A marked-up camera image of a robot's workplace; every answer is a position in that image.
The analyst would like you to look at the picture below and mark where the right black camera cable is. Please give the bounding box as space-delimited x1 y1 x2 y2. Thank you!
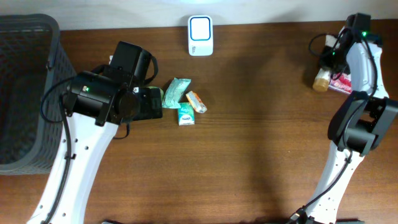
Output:
285 27 379 224

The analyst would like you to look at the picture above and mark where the small orange tissue pack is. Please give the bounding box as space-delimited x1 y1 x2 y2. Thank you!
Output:
186 91 207 113

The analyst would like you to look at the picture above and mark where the white barcode scanner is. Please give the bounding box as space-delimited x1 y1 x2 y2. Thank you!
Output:
188 15 214 57

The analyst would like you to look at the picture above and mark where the small teal tissue pack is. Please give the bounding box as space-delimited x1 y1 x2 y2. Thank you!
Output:
177 103 195 126

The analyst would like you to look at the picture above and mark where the white floral cream tube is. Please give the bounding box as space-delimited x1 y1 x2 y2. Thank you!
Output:
312 68 331 92

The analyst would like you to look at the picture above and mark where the red purple pad package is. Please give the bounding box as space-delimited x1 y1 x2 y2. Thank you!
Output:
328 73 352 95

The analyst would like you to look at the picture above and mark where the left black camera cable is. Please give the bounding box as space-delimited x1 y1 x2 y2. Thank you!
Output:
39 49 159 224

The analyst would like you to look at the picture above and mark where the black camera cable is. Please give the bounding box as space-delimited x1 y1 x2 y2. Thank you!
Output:
39 49 159 224
285 27 379 224

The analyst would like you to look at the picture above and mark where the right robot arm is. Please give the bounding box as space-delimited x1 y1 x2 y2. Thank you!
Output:
288 12 397 223

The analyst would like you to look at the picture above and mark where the dark grey plastic basket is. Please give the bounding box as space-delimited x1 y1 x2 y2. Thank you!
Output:
1 14 76 175

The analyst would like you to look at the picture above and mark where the light green item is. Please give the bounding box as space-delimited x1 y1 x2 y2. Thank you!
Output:
149 86 164 101

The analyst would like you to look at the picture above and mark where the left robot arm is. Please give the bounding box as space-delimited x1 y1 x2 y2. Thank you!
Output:
28 41 163 223

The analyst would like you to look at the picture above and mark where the mint green wipes pouch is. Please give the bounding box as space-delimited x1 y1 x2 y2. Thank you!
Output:
162 78 191 109

